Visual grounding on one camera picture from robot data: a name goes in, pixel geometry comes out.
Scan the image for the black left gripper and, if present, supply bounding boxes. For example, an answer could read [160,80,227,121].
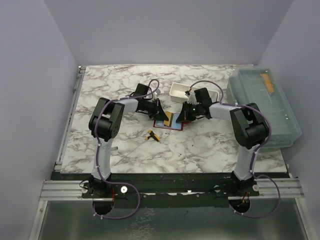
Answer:
[142,98,169,122]

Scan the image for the yellow black T-handle hex key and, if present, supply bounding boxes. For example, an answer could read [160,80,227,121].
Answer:
[114,130,161,166]

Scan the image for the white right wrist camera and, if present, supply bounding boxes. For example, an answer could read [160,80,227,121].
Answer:
[185,90,198,105]

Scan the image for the clear plastic storage box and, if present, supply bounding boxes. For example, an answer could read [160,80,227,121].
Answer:
[226,65,302,152]

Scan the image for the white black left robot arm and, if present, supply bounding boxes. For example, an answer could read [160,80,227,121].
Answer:
[88,83,168,198]

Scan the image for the black aluminium mounting rail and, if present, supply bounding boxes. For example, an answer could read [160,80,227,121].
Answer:
[39,172,305,209]

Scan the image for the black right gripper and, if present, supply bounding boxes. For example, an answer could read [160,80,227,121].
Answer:
[176,101,202,123]

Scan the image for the red card holder wallet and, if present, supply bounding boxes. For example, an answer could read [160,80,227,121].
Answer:
[153,113,184,131]

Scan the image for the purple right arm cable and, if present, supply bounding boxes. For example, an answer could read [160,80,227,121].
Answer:
[188,80,281,218]

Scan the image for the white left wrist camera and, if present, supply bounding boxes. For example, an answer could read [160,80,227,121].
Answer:
[153,89,161,99]

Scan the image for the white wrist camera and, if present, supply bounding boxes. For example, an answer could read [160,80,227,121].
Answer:
[153,89,161,99]
[185,90,198,105]

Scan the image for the gold credit card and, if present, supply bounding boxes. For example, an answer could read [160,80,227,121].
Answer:
[163,111,173,127]

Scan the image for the white rectangular plastic tray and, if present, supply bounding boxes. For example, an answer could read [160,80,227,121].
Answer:
[169,82,220,103]

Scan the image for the orange tool in box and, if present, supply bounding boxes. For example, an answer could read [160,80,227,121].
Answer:
[260,73,275,94]

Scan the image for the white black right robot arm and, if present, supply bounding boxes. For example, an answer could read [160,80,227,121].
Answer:
[176,87,271,196]

